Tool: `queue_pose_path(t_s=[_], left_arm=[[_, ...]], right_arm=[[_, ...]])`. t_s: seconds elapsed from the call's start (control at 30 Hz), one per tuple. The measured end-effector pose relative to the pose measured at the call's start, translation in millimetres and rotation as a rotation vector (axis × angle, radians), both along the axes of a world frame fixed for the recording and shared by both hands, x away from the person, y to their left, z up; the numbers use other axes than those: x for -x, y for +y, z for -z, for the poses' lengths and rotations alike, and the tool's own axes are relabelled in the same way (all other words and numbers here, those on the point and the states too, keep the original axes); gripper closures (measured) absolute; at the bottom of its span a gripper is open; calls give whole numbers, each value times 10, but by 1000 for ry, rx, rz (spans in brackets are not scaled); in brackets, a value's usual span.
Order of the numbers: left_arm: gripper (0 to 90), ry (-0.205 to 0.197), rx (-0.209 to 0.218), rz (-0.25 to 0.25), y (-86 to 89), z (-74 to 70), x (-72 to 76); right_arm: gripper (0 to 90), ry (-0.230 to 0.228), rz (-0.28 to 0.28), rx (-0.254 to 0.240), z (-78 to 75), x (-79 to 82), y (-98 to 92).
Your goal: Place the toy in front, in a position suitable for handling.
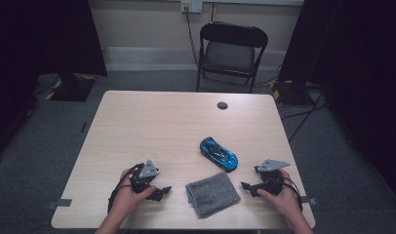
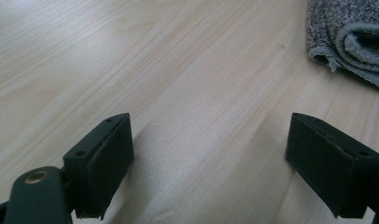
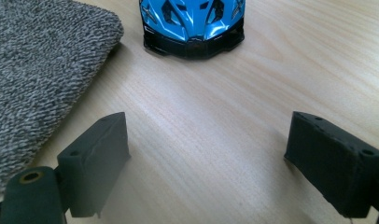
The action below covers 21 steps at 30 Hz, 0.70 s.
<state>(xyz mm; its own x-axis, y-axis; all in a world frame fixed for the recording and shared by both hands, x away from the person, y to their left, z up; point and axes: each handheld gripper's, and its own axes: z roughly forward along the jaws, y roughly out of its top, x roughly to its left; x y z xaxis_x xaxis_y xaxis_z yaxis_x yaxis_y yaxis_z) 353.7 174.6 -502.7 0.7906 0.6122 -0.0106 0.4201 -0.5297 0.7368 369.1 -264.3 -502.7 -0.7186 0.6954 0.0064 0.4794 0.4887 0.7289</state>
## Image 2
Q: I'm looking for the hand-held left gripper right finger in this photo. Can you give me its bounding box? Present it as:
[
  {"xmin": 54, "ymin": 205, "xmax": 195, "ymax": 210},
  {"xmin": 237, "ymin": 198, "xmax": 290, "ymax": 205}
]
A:
[{"xmin": 285, "ymin": 112, "xmax": 379, "ymax": 219}]

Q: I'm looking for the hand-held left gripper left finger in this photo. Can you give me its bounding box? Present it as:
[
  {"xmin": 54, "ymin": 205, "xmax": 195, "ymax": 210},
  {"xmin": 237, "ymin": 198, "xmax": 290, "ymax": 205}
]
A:
[{"xmin": 62, "ymin": 112, "xmax": 135, "ymax": 220}]

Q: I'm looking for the gray cloth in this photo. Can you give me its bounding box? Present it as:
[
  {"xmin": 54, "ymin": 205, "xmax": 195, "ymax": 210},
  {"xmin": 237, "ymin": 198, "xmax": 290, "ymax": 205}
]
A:
[{"xmin": 305, "ymin": 0, "xmax": 379, "ymax": 91}]

